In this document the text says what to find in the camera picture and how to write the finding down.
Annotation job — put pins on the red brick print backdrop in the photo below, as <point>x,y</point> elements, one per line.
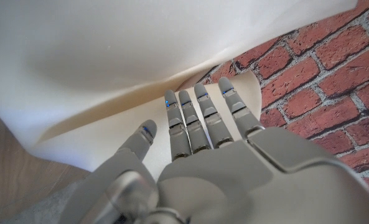
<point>327,77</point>

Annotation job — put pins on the beige cloth sheet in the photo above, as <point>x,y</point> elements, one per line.
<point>109,62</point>

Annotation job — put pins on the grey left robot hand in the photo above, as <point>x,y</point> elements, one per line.
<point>234,174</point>

